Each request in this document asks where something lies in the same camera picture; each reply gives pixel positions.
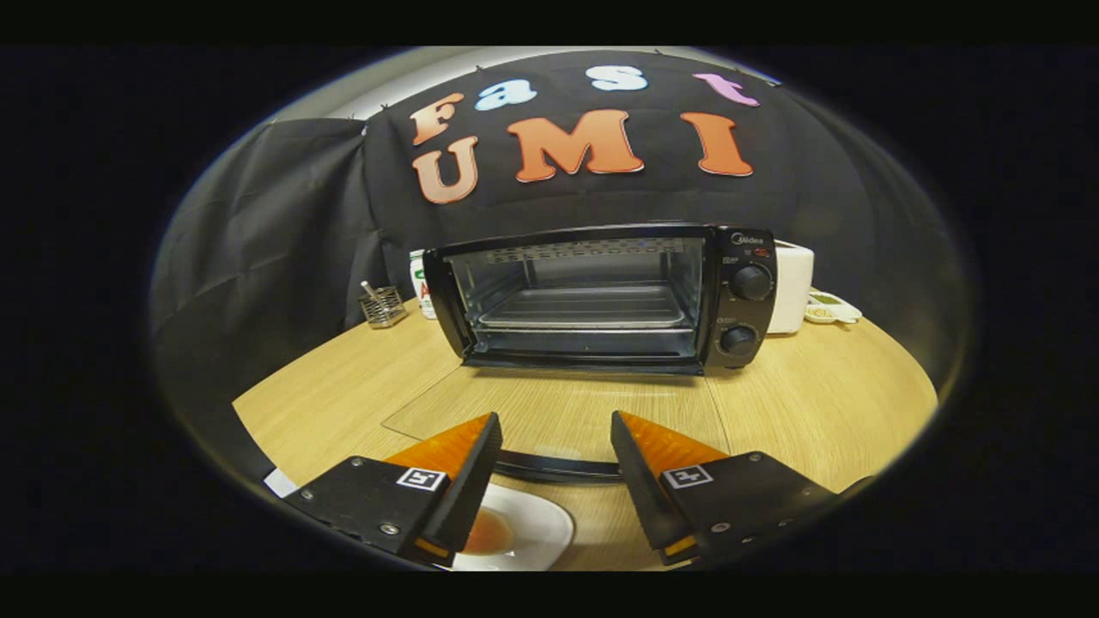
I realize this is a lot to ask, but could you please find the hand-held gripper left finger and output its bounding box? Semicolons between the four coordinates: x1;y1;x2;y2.
283;412;503;568

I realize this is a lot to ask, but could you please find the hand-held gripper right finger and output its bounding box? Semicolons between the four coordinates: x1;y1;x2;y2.
610;410;842;567

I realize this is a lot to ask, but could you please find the round brown bun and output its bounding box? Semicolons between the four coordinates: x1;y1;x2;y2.
464;508;516;556

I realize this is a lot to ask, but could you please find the black toaster oven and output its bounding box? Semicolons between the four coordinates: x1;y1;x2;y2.
382;223;778;484

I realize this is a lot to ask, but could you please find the metal oven tray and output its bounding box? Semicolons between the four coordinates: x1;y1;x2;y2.
477;285;696;332

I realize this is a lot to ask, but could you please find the white bread toaster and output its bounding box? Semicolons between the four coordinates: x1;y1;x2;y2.
767;241;815;335

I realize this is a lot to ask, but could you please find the white plate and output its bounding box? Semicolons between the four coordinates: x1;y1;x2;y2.
451;482;575;573

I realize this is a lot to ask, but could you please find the white bottle green label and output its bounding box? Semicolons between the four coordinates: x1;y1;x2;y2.
409;249;437;320

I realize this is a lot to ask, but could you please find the white divided condiment dish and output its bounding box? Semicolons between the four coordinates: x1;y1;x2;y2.
805;290;862;325

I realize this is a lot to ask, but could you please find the black backdrop cloth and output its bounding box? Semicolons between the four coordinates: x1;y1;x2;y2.
150;50;975;404

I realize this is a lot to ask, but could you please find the small wire basket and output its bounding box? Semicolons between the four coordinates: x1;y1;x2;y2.
358;281;409;330

